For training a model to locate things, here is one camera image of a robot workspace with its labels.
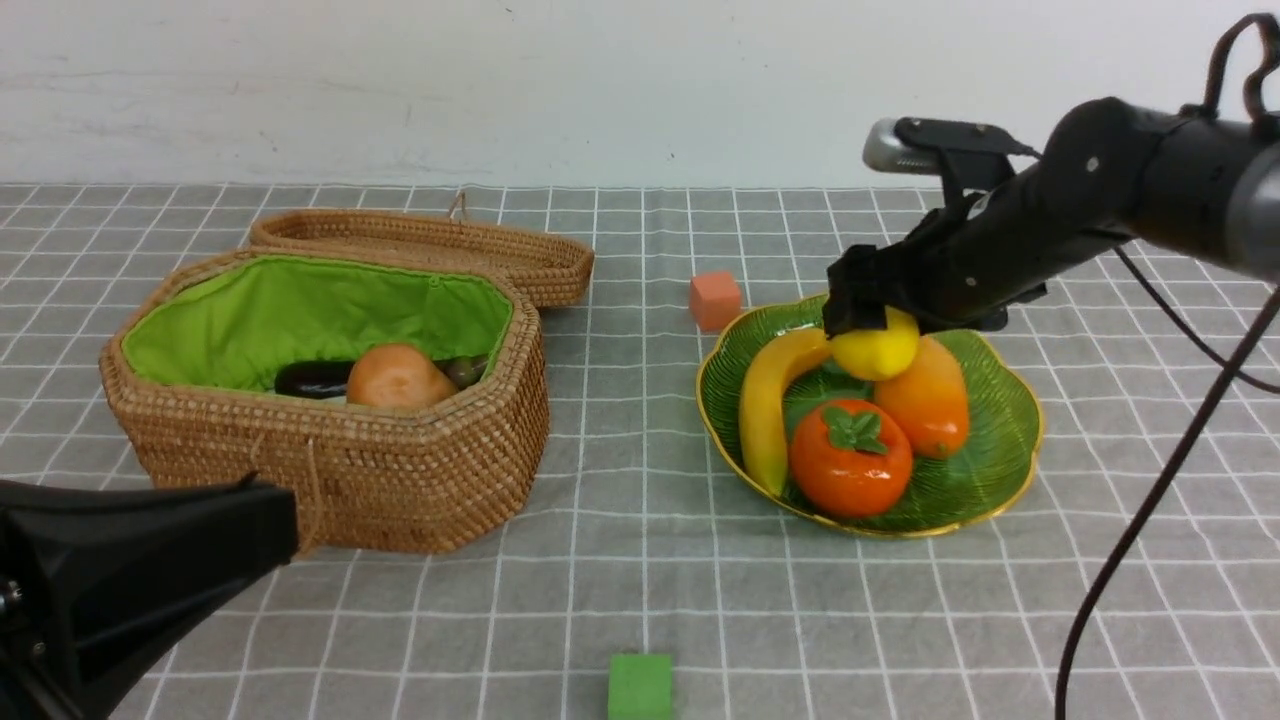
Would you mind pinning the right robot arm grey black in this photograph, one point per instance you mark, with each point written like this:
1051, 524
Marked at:
1110, 173

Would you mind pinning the brown potato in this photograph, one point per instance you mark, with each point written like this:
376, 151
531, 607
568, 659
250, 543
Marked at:
398, 376

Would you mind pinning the woven rattan basket lid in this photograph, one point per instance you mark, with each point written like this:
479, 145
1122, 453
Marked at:
551, 271

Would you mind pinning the grey checked tablecloth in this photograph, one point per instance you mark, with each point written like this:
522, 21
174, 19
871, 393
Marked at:
637, 538

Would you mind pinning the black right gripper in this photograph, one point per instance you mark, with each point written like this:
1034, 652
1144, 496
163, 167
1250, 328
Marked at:
948, 275

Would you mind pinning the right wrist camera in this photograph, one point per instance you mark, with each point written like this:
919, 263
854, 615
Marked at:
967, 156

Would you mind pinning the woven rattan basket green lining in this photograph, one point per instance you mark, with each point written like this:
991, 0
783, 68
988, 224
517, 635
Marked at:
189, 377

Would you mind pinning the orange persimmon green leaves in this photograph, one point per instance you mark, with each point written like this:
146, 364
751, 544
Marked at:
849, 459

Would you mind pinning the yellow lemon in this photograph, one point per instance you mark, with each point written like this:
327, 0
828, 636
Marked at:
876, 356

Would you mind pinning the dark purple eggplant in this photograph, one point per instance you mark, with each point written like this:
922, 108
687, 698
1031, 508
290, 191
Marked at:
324, 379

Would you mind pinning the green glass leaf plate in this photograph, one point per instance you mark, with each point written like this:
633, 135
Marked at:
986, 477

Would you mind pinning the orange foam cube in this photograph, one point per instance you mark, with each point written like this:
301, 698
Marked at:
715, 300

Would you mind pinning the yellow banana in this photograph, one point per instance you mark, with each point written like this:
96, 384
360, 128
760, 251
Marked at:
762, 425

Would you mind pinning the green foam cube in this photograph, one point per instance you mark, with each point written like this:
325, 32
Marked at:
640, 686

